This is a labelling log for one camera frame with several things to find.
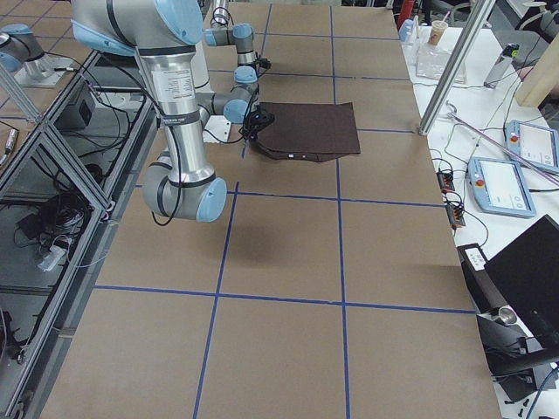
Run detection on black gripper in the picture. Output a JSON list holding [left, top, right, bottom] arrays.
[[254, 58, 272, 72], [240, 109, 275, 139]]

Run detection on dark brown t-shirt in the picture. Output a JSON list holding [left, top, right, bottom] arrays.
[[249, 102, 361, 162]]

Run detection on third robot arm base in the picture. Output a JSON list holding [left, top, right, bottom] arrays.
[[1, 24, 73, 88]]

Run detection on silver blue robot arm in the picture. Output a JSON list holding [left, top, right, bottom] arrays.
[[204, 1, 272, 77], [72, 1, 274, 223]]

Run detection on red fire extinguisher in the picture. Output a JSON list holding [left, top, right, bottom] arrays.
[[397, 0, 415, 30]]

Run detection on iced coffee cup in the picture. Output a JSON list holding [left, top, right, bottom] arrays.
[[428, 11, 450, 46]]

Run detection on black power adapter box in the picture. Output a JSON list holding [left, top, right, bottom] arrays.
[[54, 85, 94, 131]]

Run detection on clear plastic bag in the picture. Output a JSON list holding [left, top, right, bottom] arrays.
[[414, 41, 467, 84]]

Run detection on orange black connector board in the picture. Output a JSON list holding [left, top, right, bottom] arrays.
[[432, 157, 466, 231]]

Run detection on near blue teach pendant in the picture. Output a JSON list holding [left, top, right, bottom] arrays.
[[467, 157, 536, 218]]

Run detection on blue teach pendant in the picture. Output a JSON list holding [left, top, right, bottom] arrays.
[[506, 120, 558, 175], [467, 157, 536, 218]]

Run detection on far blue teach pendant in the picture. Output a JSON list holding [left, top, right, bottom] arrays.
[[506, 120, 558, 175]]

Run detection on white reacher grabber tool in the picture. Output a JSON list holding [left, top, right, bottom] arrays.
[[445, 100, 559, 187]]

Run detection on black laptop computer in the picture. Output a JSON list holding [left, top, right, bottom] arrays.
[[486, 215, 558, 347]]

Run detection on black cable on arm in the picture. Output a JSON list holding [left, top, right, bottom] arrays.
[[150, 117, 184, 227]]

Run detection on aluminium frame rack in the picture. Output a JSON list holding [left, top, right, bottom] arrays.
[[1, 52, 155, 418]]

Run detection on aluminium frame post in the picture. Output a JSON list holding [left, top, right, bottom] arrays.
[[418, 0, 496, 136]]

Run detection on black camera stand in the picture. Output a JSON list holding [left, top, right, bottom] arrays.
[[458, 244, 558, 403]]

